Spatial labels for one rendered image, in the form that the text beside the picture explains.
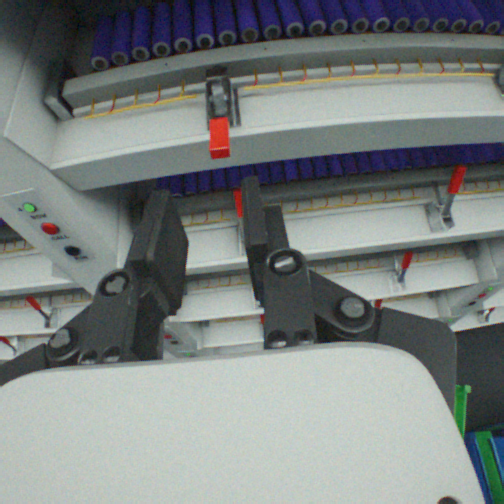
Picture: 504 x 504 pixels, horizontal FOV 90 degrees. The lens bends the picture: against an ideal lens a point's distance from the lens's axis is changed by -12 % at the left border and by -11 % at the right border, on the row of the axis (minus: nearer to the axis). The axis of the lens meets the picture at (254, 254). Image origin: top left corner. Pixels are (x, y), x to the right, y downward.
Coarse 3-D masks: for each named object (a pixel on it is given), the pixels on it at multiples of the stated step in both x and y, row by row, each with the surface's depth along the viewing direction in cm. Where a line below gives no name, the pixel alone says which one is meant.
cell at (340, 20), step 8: (320, 0) 24; (328, 0) 23; (336, 0) 23; (328, 8) 23; (336, 8) 23; (328, 16) 23; (336, 16) 22; (344, 16) 23; (328, 24) 23; (336, 24) 23; (344, 24) 23; (336, 32) 24
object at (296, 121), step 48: (48, 0) 22; (48, 48) 22; (48, 96) 21; (240, 96) 23; (288, 96) 23; (336, 96) 23; (384, 96) 22; (432, 96) 22; (480, 96) 22; (48, 144) 23; (96, 144) 23; (144, 144) 23; (192, 144) 23; (240, 144) 23; (288, 144) 24; (336, 144) 25; (384, 144) 25; (432, 144) 26
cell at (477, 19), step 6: (456, 0) 23; (462, 0) 23; (468, 0) 23; (462, 6) 23; (468, 6) 22; (474, 6) 22; (462, 12) 23; (468, 12) 22; (474, 12) 22; (468, 18) 23; (474, 18) 22; (480, 18) 22; (468, 24) 23; (474, 24) 22; (480, 24) 22; (468, 30) 23; (474, 30) 23
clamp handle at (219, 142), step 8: (216, 88) 20; (216, 96) 20; (224, 96) 21; (216, 104) 20; (224, 104) 20; (216, 112) 19; (224, 112) 19; (216, 120) 18; (224, 120) 18; (216, 128) 18; (224, 128) 18; (216, 136) 17; (224, 136) 17; (216, 144) 17; (224, 144) 17; (216, 152) 17; (224, 152) 17
